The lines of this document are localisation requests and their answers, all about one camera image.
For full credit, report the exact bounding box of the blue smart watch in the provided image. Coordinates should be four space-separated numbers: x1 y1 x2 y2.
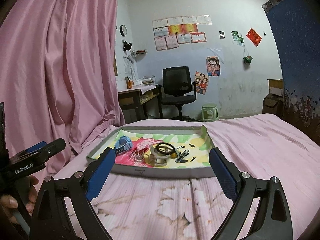
114 135 133 155

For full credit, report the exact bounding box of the red string bracelet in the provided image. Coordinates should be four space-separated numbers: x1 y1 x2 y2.
132 146 148 157

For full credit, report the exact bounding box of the black braided bracelet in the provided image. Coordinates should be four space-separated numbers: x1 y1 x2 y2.
154 142 176 156

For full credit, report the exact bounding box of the beige smart watch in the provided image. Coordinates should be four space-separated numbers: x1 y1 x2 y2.
149 142 177 166

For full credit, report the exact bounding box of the person's left hand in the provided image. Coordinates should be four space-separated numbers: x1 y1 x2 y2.
1 176 39 224

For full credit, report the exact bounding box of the pink curtain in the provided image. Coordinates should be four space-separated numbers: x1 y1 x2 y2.
0 0 126 176

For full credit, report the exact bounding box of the wooden desk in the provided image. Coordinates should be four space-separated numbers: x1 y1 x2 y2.
118 85 163 121

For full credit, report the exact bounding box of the shallow cardboard tray box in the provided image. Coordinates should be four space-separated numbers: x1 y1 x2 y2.
87 125 214 179

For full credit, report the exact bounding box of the green plastic stool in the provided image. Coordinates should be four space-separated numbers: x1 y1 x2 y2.
201 103 219 121

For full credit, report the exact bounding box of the black office chair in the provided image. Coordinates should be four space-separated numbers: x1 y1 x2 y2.
161 66 198 122

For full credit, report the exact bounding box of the cartoon family poster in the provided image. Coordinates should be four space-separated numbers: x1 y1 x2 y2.
194 72 209 95

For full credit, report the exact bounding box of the green hanging ornament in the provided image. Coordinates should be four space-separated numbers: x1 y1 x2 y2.
243 44 253 64

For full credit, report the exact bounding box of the cartoon character poster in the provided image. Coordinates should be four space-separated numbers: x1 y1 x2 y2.
206 56 221 76

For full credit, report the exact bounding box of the red paper square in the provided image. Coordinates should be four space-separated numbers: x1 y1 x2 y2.
246 28 262 47

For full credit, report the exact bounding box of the blue fabric wardrobe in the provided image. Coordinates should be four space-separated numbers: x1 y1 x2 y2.
262 0 319 144

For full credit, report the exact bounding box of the round wall clock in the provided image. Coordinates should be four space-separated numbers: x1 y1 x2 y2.
119 24 127 37

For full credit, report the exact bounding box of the wall certificates cluster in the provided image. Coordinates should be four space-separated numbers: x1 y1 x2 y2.
152 15 212 51

